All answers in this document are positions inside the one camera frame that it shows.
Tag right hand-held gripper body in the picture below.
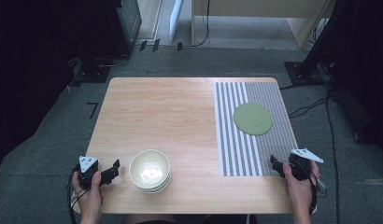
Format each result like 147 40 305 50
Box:
287 147 325 182

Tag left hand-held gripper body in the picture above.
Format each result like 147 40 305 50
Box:
77 155 102 191

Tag green round coaster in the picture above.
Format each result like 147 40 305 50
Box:
233 102 274 136

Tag person's left hand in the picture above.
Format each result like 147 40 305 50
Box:
71 170 106 217

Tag person's right hand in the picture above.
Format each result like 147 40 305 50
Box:
282 160 321 214

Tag grey white striped placemat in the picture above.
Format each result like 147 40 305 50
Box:
213 81 300 177

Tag black floor equipment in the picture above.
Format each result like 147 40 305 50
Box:
332 80 373 145

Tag black metal stand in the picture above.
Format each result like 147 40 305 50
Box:
284 0 352 87
73 0 133 84

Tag black curtain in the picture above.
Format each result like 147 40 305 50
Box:
0 0 88 180
335 0 383 155

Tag right hand-held gripper cable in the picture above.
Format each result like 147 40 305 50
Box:
300 161 328 217

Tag hand-held gripper cable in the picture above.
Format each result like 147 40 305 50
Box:
300 161 328 217
65 166 89 224

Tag left hand-held gripper cable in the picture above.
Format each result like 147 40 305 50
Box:
65 166 89 224

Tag long black floor cable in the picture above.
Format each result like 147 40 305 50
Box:
324 83 342 224

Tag light grey cable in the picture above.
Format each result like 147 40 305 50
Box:
97 54 130 69

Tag black hanging cable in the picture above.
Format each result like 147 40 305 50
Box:
192 0 211 49

